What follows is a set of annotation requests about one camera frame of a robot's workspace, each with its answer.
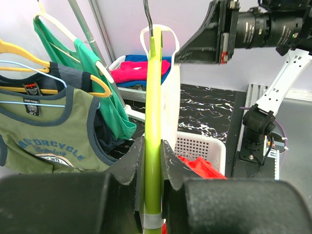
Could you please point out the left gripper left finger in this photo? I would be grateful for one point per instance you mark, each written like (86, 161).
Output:
(109, 202)

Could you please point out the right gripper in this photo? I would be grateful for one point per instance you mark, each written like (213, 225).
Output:
(214, 41)

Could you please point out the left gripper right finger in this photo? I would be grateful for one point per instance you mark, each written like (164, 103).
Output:
(194, 205)

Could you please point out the lime green hanger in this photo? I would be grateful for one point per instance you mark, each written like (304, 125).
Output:
(152, 195)

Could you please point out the red tank top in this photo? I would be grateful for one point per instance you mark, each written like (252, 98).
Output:
(200, 168)

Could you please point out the white camisole top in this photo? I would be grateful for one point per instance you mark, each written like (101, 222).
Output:
(169, 89)

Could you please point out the olive green tank top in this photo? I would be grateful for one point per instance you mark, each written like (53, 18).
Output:
(61, 139)

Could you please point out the cream white hanger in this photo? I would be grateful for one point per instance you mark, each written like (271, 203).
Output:
(104, 70)

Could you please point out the navy blue tank top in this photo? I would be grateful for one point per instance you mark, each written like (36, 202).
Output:
(37, 84)

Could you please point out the yellow plastic hanger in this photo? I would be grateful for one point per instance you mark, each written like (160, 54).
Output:
(9, 48)

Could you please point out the white plastic basket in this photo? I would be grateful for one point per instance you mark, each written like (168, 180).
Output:
(192, 146)

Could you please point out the blue folded shirt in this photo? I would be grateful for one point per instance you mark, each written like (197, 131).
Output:
(134, 83)

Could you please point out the pink folded shirt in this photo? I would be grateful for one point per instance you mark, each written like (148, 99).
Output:
(130, 71)

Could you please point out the white side basket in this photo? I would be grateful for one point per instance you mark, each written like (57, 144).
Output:
(136, 94)

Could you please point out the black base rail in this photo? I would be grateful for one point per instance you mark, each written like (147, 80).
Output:
(242, 160)

